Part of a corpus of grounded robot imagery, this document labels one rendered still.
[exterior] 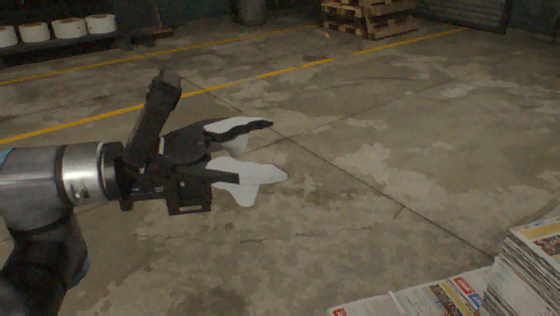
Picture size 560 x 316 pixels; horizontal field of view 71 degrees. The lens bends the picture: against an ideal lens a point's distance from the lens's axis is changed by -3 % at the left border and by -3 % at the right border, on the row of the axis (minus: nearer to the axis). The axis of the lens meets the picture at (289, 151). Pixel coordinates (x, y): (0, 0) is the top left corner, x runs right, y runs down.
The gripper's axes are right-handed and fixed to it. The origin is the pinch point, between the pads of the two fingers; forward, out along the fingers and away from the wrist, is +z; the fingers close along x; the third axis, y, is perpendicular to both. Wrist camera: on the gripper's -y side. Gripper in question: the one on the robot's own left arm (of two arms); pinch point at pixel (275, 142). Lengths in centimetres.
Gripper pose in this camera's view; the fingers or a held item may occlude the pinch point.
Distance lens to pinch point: 50.3
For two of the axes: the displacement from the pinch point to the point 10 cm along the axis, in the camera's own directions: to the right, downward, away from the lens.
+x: 1.9, 5.9, -7.9
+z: 9.8, -0.9, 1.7
